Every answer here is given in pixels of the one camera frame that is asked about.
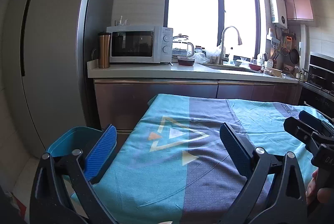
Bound pink wall cabinet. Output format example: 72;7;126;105
284;0;314;22

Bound white water heater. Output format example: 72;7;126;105
269;0;288;29

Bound blue plastic trash bin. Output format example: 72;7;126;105
47;126;103;169

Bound person's right hand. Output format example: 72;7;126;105
306;169;333;205

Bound white microwave oven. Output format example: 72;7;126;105
106;25;173;63

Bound silver refrigerator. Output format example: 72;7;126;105
2;0;113;157

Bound black built-in oven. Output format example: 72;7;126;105
298;52;334;124

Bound dark red kitchen cabinets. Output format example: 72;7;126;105
94;79;301;132

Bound chrome kitchen faucet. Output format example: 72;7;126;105
219;25;242;65

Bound glass electric kettle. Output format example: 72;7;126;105
172;33;195;57

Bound copper travel mug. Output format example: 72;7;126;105
99;32;111;68

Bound dark red bowl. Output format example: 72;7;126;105
177;56;195;66

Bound teal and purple tablecloth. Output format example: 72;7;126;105
93;94;321;223

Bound black frying pan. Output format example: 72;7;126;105
289;48;300;65

